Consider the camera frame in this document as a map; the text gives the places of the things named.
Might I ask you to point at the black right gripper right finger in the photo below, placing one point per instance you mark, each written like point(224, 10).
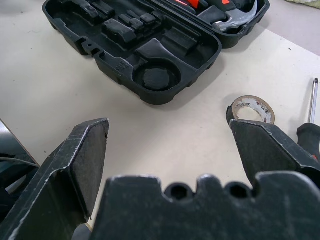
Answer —
point(270, 150)

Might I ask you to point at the black tool case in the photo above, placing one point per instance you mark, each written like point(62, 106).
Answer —
point(112, 62)

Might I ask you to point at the black electrical tape roll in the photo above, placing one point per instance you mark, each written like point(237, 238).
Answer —
point(265, 107)

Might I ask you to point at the green towel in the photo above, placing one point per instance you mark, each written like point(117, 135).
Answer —
point(310, 3)

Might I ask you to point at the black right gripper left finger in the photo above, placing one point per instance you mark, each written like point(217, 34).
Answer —
point(57, 180)

